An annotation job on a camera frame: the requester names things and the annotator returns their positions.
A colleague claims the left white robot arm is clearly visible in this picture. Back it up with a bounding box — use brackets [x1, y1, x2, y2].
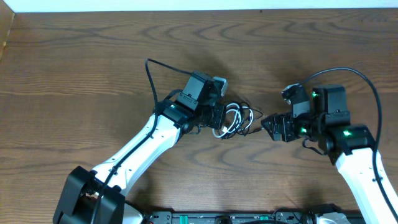
[53, 71, 228, 224]

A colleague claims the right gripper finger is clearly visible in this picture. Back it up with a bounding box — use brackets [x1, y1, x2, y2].
[261, 113, 278, 128]
[264, 124, 280, 141]

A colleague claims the black usb cable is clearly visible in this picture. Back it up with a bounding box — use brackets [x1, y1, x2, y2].
[221, 101, 265, 140]

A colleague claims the white usb cable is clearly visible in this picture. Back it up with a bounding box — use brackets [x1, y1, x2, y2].
[212, 103, 254, 139]

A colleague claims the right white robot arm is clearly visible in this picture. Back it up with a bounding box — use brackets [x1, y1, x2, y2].
[261, 84, 397, 223]

